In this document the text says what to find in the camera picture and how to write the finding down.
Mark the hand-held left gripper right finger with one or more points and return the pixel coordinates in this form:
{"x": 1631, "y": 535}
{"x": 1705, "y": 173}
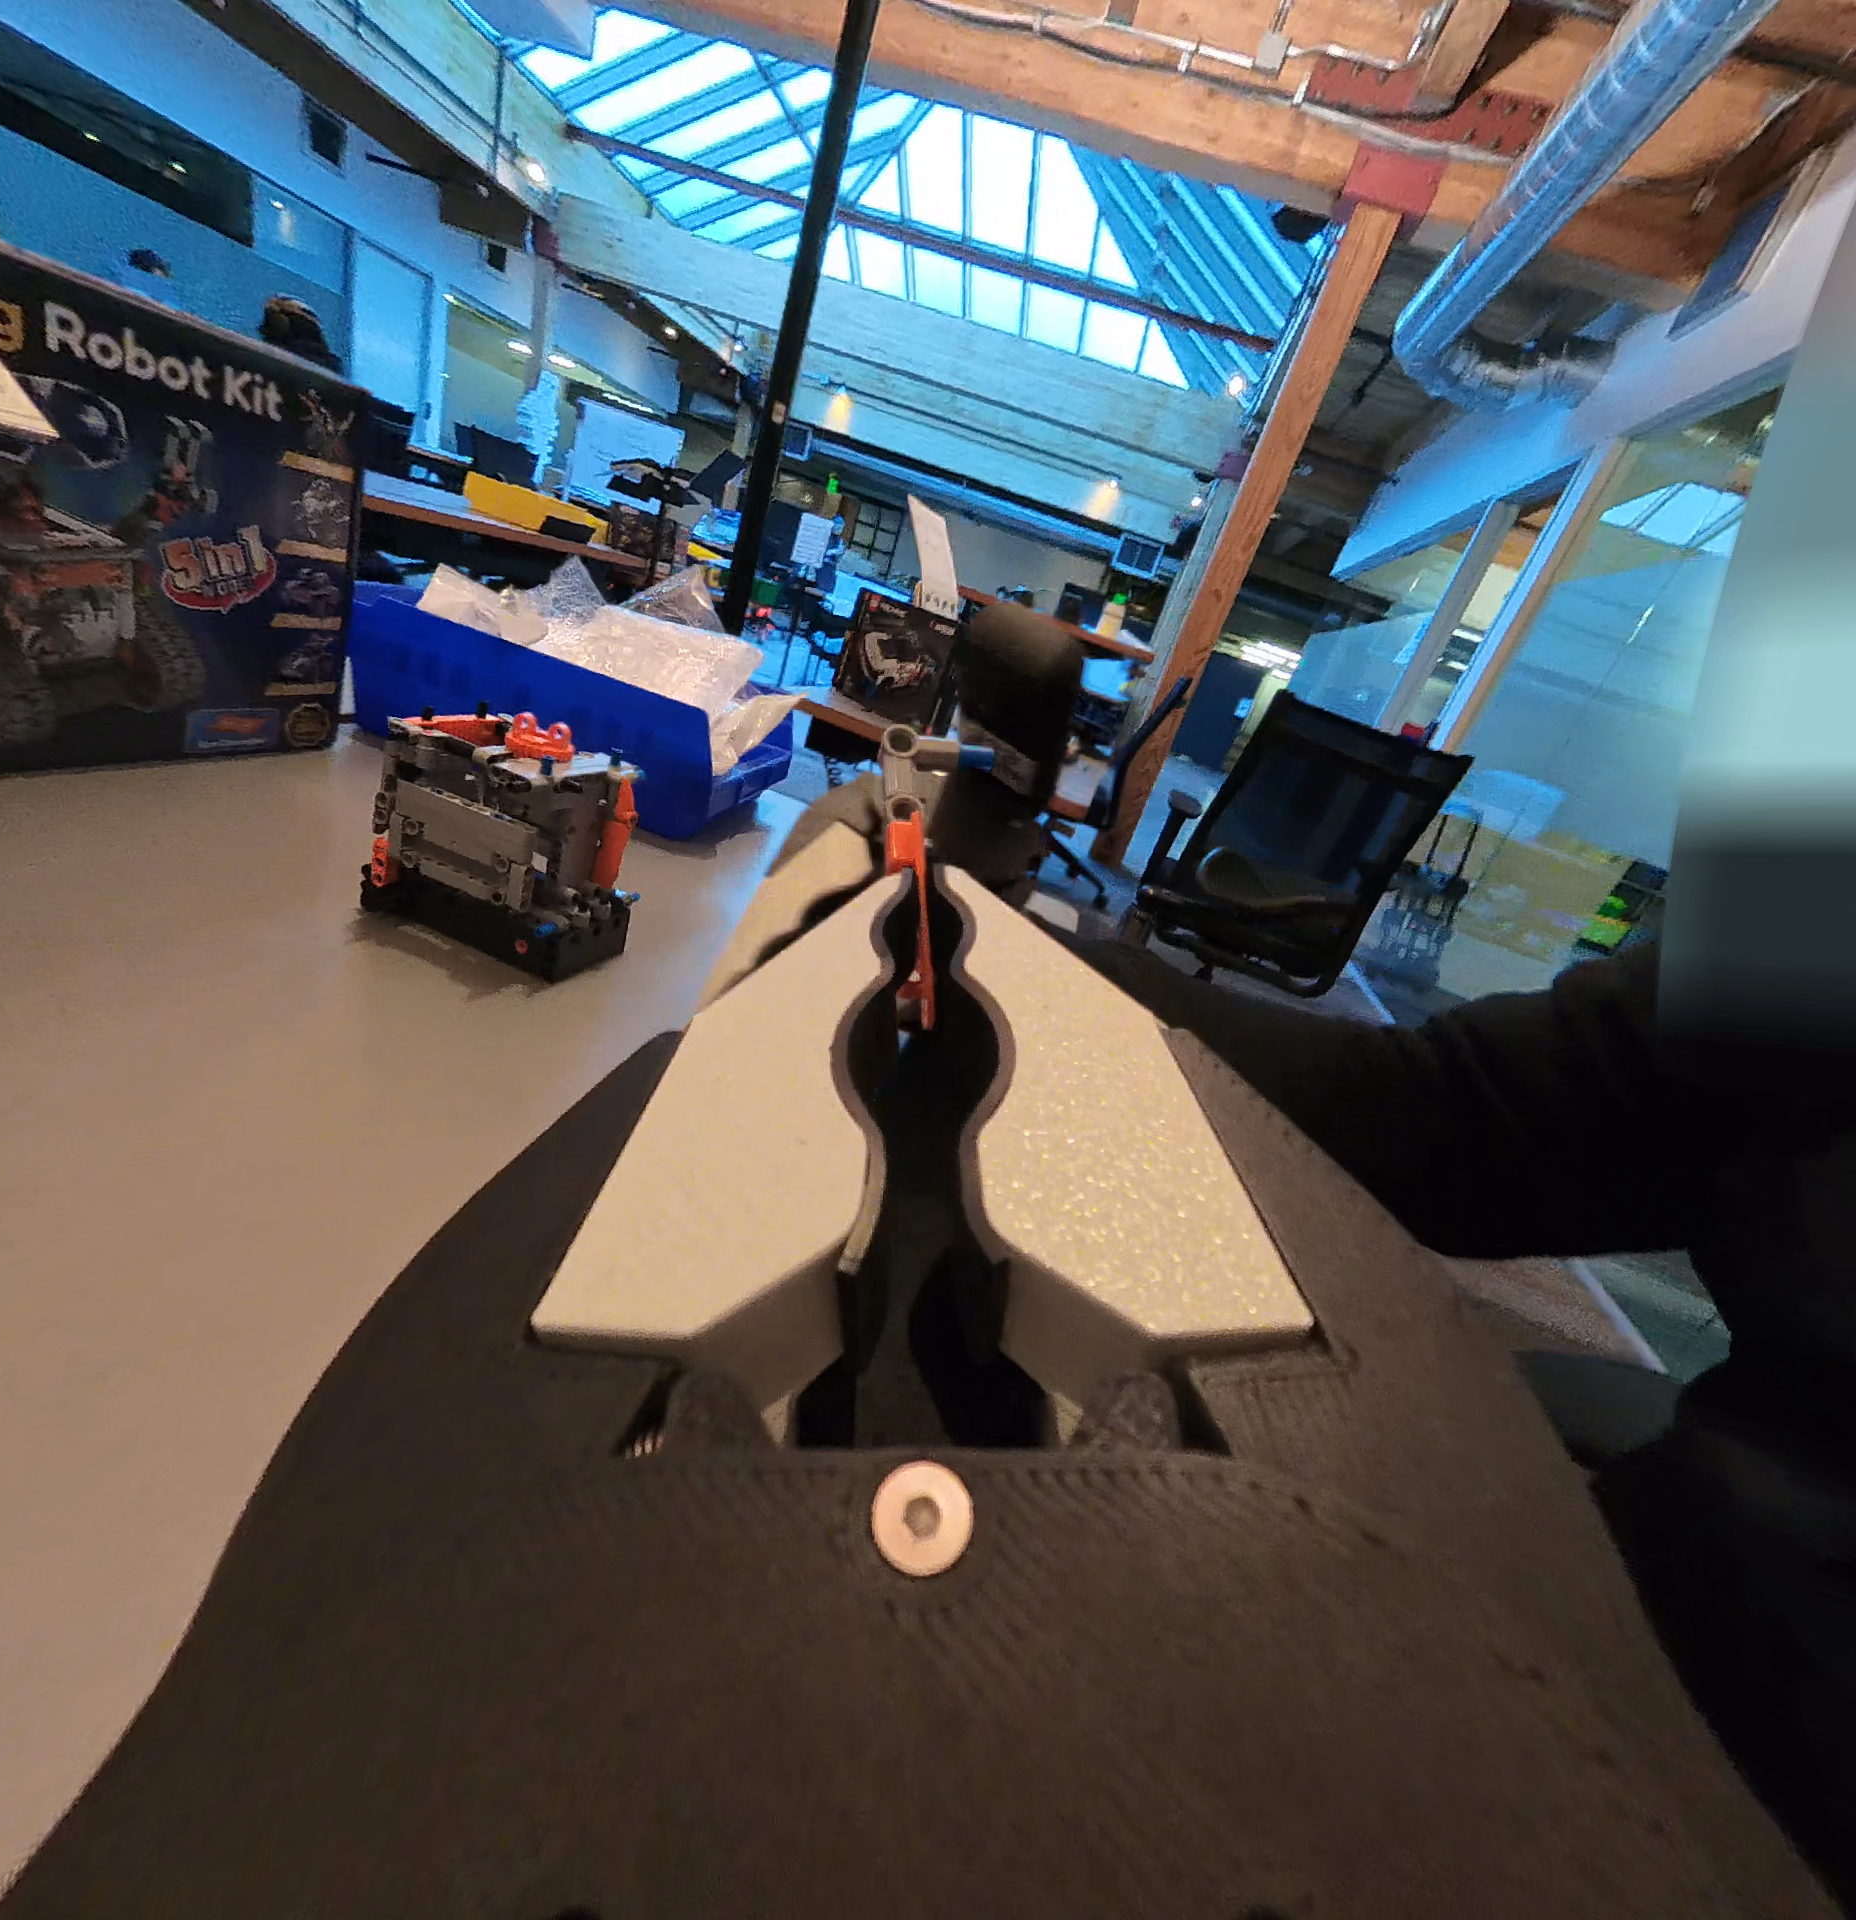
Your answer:
{"x": 1139, "y": 1199}

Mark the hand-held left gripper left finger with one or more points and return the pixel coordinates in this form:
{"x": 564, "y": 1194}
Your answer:
{"x": 688, "y": 1199}

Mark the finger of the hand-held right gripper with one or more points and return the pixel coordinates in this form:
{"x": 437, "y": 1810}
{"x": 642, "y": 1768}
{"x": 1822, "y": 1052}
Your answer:
{"x": 810, "y": 883}

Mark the orange pointed plastic piece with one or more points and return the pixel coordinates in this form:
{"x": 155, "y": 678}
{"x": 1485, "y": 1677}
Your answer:
{"x": 907, "y": 856}

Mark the grey plastic pin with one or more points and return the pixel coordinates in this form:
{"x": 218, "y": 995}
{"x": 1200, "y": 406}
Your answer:
{"x": 907, "y": 803}

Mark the grey plastic connector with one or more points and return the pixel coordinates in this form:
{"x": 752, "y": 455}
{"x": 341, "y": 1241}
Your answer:
{"x": 907, "y": 743}

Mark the person's right forearm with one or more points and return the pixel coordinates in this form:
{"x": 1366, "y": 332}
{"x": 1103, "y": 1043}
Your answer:
{"x": 1392, "y": 1094}

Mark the black toy car box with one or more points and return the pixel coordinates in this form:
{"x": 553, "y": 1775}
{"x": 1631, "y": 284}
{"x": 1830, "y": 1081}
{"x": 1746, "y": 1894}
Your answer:
{"x": 892, "y": 646}

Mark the white paper sheet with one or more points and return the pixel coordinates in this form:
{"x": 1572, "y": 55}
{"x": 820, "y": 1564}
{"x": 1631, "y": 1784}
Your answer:
{"x": 934, "y": 549}

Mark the blue plastic bin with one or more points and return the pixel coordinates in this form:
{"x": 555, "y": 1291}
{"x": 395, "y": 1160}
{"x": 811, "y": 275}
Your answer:
{"x": 688, "y": 765}

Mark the crumpled clear plastic bags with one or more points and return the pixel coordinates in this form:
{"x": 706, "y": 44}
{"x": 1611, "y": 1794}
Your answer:
{"x": 644, "y": 646}

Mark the black mesh office chair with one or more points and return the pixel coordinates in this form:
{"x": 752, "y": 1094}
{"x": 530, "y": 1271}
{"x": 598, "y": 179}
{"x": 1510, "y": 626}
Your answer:
{"x": 1317, "y": 808}

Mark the toy building-block model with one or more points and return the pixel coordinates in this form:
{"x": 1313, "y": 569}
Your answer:
{"x": 479, "y": 856}

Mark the whiteboard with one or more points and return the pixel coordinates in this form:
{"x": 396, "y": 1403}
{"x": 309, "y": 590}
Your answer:
{"x": 629, "y": 443}

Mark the yellow bin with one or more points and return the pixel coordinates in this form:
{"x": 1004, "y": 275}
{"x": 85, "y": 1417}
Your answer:
{"x": 532, "y": 502}

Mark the black pole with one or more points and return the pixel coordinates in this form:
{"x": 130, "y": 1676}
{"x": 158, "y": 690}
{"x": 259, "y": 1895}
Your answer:
{"x": 810, "y": 225}

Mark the blue toy kit box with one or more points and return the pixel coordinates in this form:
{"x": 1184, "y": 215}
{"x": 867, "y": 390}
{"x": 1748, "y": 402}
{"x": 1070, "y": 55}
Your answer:
{"x": 194, "y": 523}

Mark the slim wooden post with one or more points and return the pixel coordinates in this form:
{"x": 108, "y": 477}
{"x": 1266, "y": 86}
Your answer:
{"x": 1273, "y": 480}

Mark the silver ventilation duct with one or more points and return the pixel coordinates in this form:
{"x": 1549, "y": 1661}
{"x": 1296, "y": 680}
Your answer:
{"x": 1544, "y": 194}

